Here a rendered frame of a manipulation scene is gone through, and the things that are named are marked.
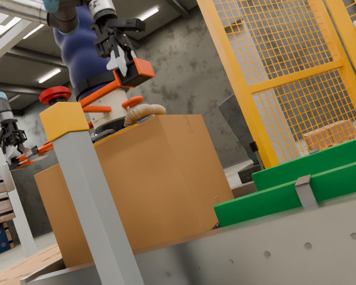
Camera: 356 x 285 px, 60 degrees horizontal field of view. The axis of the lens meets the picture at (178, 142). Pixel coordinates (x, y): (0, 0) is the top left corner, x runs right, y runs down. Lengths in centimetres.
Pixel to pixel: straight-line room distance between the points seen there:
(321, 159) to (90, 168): 85
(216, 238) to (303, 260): 19
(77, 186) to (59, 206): 57
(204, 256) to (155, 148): 37
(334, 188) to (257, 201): 18
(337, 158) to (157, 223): 68
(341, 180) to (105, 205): 53
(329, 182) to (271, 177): 51
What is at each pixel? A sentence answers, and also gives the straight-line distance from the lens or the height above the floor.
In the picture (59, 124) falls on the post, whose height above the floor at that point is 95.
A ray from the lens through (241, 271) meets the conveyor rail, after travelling 79.
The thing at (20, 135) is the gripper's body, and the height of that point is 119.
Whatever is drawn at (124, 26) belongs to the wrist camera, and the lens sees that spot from 97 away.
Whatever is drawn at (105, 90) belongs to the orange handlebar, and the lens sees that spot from 99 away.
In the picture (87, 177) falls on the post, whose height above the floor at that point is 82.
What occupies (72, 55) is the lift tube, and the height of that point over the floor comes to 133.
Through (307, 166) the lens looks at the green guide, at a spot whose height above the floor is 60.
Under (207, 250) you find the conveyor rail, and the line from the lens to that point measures 80.
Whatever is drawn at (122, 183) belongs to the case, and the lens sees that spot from 107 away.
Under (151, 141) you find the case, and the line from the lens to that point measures 99.
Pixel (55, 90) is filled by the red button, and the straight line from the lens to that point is 74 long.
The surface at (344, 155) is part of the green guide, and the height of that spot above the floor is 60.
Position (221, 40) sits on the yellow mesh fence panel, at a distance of 153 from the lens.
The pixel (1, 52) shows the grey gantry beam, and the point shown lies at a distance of 503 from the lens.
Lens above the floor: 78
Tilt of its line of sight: 4 degrees up
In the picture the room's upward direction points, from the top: 21 degrees counter-clockwise
